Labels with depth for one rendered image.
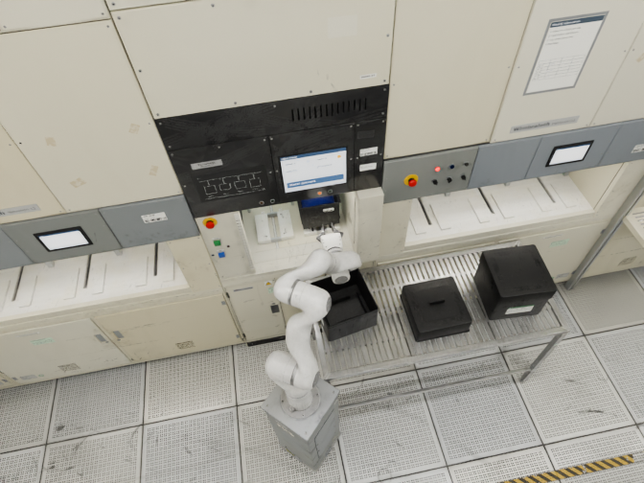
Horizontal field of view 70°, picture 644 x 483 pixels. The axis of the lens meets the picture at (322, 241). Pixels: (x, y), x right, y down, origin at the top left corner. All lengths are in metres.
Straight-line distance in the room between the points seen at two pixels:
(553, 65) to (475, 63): 0.33
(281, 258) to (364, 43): 1.33
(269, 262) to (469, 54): 1.46
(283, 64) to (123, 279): 1.62
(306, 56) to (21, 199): 1.26
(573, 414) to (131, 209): 2.81
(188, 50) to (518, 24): 1.16
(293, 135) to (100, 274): 1.50
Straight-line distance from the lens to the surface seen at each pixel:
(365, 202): 2.17
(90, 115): 1.84
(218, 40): 1.64
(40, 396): 3.74
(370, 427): 3.09
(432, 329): 2.40
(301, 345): 1.84
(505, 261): 2.52
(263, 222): 2.74
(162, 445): 3.26
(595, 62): 2.24
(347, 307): 2.53
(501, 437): 3.21
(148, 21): 1.63
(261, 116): 1.81
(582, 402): 3.47
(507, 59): 2.01
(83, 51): 1.71
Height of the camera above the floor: 2.98
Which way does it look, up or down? 53 degrees down
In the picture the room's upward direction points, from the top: 4 degrees counter-clockwise
